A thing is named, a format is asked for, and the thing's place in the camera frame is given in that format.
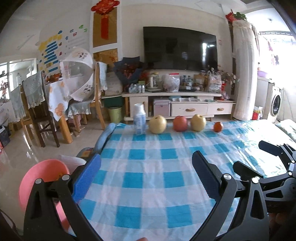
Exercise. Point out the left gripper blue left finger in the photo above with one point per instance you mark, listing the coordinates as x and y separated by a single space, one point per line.
83 176

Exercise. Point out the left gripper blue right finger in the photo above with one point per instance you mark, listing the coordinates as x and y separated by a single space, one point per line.
209 175

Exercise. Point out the pink plastic bucket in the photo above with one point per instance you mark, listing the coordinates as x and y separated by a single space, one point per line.
40 208

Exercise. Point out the small orange tangerine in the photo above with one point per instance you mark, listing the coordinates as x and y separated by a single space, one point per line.
218 127

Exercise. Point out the yellow pear right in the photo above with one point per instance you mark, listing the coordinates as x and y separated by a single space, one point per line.
198 122

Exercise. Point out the yellow pear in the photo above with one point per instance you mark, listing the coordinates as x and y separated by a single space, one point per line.
157 124
198 122

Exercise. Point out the red apple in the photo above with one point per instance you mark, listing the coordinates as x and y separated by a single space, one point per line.
180 124

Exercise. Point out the blue white checkered tablecloth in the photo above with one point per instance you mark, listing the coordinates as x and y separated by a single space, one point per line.
147 186

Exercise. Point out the light wooden chair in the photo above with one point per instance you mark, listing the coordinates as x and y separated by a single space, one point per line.
83 108

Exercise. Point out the green waste bin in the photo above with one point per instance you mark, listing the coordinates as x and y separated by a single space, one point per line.
115 114

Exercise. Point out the white plastic bottle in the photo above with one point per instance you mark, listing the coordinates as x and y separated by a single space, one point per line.
139 119

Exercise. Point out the yellow pear left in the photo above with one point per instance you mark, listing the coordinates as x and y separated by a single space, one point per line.
157 124

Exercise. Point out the white tv cabinet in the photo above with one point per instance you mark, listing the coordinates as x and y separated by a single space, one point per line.
185 104

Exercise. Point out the white storage box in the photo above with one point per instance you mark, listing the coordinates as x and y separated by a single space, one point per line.
162 107

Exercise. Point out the white washing machine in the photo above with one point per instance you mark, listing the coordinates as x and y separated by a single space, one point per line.
273 102

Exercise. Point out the dining table with floral cloth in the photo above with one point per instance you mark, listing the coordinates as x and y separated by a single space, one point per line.
58 97

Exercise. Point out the dark wooden dining chair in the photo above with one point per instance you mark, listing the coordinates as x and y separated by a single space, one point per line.
42 120

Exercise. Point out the white mesh food cover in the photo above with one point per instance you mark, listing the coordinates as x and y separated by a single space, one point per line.
78 74

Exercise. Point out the white standing air conditioner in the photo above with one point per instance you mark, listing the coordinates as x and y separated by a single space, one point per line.
246 55

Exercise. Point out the dark blue flower bouquet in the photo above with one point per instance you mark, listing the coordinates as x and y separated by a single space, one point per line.
128 70

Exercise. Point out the black flat screen television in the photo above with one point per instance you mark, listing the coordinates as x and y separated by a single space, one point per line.
179 49

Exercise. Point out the red chinese knot decoration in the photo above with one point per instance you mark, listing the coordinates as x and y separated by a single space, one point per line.
103 8

